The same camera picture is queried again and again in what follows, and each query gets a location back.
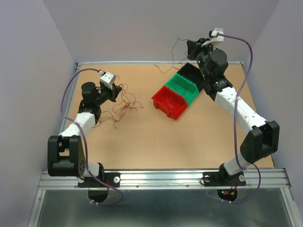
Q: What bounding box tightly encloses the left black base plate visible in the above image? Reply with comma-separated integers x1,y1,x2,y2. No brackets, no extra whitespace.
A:
78,172,121,188

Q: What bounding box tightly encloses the green plastic bin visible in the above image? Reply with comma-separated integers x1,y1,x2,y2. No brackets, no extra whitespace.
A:
165,73,199,105

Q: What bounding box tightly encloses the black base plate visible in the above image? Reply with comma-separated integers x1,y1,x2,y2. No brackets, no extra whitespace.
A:
200,171,246,187
78,172,121,188

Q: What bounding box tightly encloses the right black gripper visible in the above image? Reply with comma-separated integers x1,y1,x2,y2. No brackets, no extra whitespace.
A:
187,38,214,80

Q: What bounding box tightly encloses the black plastic bin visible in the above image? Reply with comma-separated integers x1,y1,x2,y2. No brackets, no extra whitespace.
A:
177,62,203,93

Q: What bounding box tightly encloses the thin wire bundle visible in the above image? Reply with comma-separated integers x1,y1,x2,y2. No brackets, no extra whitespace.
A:
92,75,145,129

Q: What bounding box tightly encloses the aluminium front rail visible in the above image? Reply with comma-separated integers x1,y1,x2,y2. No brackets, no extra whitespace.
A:
38,168,291,191

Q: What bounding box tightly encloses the dark separated wire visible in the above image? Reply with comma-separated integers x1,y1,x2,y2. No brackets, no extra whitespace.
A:
153,36,197,74

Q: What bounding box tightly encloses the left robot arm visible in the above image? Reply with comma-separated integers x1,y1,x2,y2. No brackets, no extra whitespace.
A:
47,82,122,186

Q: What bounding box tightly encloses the red plastic bin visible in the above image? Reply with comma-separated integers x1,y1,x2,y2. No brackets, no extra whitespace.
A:
152,86,188,120

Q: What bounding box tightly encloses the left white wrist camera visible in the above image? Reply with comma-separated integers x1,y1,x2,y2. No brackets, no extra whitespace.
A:
98,70,116,90

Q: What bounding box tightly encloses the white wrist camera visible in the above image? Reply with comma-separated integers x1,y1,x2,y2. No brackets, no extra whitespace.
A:
202,28,224,46
98,70,116,90

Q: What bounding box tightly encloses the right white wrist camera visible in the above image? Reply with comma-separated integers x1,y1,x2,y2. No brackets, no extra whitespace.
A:
202,28,224,46

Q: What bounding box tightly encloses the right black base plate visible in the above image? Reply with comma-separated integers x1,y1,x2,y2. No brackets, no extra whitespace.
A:
200,171,246,187

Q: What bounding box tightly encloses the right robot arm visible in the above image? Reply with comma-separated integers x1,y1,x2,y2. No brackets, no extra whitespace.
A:
187,38,280,185

